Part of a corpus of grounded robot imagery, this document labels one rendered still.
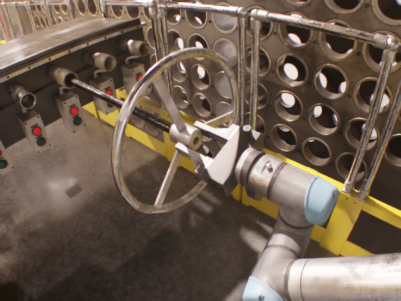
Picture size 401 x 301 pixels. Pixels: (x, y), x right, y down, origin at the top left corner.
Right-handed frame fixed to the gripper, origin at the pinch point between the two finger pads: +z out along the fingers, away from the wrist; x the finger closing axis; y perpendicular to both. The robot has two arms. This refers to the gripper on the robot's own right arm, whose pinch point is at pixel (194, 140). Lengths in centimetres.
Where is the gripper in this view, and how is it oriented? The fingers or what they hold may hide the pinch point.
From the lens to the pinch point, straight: 62.7
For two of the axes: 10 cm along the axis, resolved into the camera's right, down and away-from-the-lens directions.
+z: -7.5, -3.8, 5.5
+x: -6.0, 7.3, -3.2
